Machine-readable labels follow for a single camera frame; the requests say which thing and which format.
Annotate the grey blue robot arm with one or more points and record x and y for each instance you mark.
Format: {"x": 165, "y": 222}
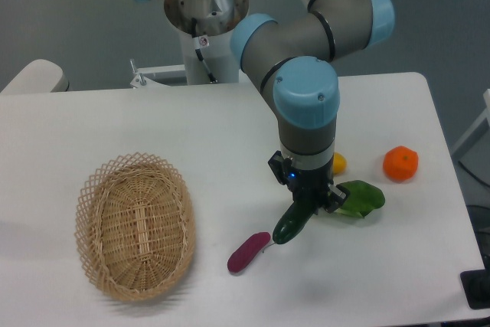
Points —
{"x": 291, "y": 67}

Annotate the woven wicker basket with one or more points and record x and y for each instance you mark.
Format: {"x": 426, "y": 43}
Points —
{"x": 135, "y": 229}

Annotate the yellow mango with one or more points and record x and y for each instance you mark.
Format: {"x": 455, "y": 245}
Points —
{"x": 340, "y": 164}

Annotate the white chair armrest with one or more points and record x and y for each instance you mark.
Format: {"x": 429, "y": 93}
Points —
{"x": 39, "y": 76}

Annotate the purple sweet potato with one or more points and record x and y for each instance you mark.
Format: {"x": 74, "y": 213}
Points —
{"x": 241, "y": 258}

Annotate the dark green cucumber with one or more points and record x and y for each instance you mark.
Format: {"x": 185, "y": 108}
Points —
{"x": 293, "y": 221}

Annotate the orange tangerine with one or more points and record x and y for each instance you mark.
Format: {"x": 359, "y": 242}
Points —
{"x": 400, "y": 163}

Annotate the green bok choy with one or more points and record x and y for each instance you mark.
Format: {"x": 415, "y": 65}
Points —
{"x": 363, "y": 198}

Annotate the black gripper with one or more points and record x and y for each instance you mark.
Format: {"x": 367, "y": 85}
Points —
{"x": 315, "y": 186}

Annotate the white furniture frame right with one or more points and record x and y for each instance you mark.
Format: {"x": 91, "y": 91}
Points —
{"x": 477, "y": 129}

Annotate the black device at table edge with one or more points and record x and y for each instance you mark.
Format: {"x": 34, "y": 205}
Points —
{"x": 476, "y": 288}

